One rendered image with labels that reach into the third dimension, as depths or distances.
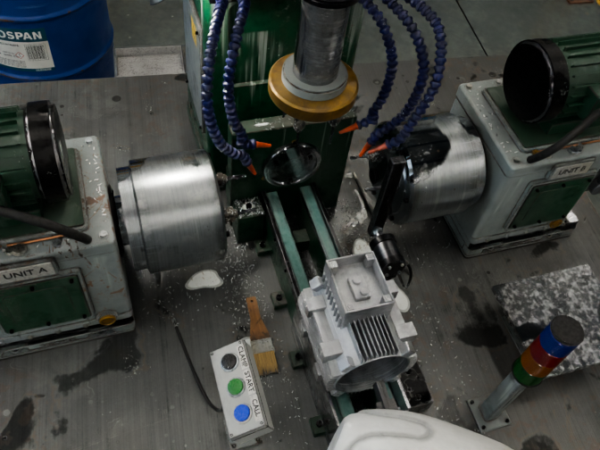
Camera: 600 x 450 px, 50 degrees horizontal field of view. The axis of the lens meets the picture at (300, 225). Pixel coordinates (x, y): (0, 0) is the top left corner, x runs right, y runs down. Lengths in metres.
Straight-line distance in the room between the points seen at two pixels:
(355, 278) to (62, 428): 0.70
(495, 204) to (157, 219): 0.80
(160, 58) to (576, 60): 1.79
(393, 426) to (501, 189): 0.99
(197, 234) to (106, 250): 0.19
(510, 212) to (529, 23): 2.57
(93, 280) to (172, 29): 2.40
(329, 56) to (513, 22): 2.95
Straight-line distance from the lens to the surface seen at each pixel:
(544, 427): 1.62
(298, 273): 1.49
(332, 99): 1.26
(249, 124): 1.46
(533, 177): 1.58
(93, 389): 1.51
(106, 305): 1.45
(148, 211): 1.30
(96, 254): 1.28
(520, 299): 1.60
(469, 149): 1.51
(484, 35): 3.92
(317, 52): 1.20
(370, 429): 0.64
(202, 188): 1.32
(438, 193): 1.48
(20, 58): 2.87
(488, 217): 1.64
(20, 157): 1.17
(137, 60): 2.81
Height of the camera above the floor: 2.18
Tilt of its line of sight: 54 degrees down
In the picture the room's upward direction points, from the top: 9 degrees clockwise
